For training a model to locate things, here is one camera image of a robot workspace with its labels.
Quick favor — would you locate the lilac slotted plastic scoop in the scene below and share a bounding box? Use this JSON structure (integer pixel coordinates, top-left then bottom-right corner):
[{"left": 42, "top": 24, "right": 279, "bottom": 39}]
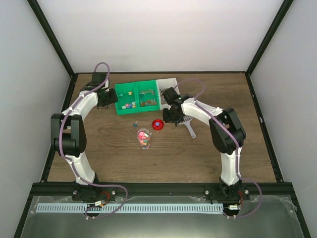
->
[{"left": 178, "top": 116, "right": 196, "bottom": 138}]

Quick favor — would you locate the red round lid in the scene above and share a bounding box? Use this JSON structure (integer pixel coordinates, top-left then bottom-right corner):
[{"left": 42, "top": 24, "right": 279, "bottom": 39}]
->
[{"left": 152, "top": 119, "right": 164, "bottom": 131}]

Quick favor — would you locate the green bin with star candies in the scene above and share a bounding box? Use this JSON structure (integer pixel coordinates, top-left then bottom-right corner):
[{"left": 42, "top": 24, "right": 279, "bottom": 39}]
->
[{"left": 115, "top": 82, "right": 138, "bottom": 116}]

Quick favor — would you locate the green bin with square lollipops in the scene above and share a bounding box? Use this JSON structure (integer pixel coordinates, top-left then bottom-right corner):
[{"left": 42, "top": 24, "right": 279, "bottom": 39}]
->
[{"left": 136, "top": 80, "right": 160, "bottom": 113}]

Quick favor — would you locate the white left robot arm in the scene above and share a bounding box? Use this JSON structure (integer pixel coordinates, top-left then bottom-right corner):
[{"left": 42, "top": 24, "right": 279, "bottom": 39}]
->
[{"left": 51, "top": 72, "right": 118, "bottom": 200}]

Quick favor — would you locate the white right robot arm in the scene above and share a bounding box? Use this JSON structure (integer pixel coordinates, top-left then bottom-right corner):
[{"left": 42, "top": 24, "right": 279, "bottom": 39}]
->
[{"left": 162, "top": 87, "right": 246, "bottom": 200}]

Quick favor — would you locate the white bin with swirl lollipops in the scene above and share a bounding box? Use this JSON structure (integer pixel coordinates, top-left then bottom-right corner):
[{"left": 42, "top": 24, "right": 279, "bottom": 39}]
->
[{"left": 156, "top": 78, "right": 180, "bottom": 110}]

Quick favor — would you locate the clear plastic jar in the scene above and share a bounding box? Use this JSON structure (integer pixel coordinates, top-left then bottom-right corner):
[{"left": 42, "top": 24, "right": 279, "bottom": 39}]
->
[{"left": 137, "top": 128, "right": 151, "bottom": 150}]

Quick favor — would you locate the black front mounting rail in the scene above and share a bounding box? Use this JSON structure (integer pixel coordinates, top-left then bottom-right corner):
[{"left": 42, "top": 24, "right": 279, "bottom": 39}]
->
[{"left": 29, "top": 182, "right": 293, "bottom": 201}]

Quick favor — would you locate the light blue slotted cable duct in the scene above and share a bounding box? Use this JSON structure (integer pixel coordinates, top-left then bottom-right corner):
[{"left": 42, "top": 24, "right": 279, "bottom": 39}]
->
[{"left": 36, "top": 203, "right": 223, "bottom": 214}]

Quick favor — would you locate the black enclosure frame post left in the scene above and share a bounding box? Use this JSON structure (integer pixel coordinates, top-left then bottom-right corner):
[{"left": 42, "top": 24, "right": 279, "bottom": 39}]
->
[{"left": 27, "top": 0, "right": 75, "bottom": 77}]

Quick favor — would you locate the black enclosure frame post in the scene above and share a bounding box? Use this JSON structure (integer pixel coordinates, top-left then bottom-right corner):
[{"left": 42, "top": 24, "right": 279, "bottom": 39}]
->
[
  {"left": 27, "top": 0, "right": 75, "bottom": 77},
  {"left": 246, "top": 0, "right": 293, "bottom": 76}
]

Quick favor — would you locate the black enclosure frame post right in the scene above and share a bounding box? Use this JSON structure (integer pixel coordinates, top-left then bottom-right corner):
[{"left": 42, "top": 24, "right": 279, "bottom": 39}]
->
[{"left": 246, "top": 0, "right": 293, "bottom": 76}]

